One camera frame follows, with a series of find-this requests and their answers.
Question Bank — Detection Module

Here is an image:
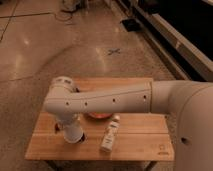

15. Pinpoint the wooden folding table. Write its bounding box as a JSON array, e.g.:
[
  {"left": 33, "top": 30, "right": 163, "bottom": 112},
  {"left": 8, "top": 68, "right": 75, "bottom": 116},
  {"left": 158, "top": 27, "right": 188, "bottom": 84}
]
[{"left": 24, "top": 77, "right": 177, "bottom": 171}]

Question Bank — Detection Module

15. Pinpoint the orange ceramic bowl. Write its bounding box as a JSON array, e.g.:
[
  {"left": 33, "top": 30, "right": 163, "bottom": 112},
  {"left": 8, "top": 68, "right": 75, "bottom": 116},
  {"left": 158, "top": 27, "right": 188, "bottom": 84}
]
[{"left": 85, "top": 113, "right": 113, "bottom": 120}]

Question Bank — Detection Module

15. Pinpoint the brown oblong object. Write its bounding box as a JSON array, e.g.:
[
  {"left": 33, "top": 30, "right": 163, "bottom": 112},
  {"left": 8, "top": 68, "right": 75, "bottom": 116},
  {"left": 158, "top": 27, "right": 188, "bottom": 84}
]
[{"left": 54, "top": 123, "right": 60, "bottom": 133}]

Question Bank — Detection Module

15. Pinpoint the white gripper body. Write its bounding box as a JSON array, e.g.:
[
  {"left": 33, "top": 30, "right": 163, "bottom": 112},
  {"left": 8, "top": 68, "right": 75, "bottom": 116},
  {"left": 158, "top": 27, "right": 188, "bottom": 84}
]
[{"left": 56, "top": 114, "right": 82, "bottom": 134}]

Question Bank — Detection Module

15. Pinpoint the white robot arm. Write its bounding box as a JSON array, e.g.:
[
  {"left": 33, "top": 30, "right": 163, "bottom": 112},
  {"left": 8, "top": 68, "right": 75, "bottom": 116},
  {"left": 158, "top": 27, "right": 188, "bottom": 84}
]
[{"left": 44, "top": 77, "right": 213, "bottom": 171}]

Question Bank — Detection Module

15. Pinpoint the white plastic bottle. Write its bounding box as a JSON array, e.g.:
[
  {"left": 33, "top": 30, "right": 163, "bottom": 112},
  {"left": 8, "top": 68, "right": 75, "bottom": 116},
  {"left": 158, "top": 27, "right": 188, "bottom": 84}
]
[{"left": 101, "top": 115, "right": 120, "bottom": 152}]

